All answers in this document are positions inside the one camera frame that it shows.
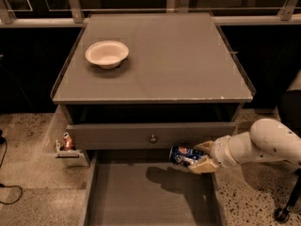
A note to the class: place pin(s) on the blue pepsi can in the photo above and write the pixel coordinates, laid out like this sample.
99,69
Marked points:
186,157

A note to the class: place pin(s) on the clear plastic side bin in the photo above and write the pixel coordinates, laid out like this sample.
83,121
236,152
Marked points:
53,143

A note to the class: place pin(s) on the white paper bowl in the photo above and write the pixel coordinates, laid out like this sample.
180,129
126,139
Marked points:
107,54

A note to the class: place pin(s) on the grey open middle drawer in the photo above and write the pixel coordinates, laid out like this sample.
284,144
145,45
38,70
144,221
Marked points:
142,188

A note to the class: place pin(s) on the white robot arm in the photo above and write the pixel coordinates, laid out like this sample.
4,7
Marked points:
267,140

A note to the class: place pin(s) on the grey top drawer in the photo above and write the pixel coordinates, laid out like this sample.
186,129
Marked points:
125,136

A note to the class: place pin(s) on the round metal drawer knob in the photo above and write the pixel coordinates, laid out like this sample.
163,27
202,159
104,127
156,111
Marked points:
153,139

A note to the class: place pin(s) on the grey drawer cabinet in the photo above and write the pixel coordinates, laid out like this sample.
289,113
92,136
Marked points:
179,69

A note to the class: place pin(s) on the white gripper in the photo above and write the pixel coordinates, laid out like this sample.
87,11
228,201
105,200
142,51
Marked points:
220,153

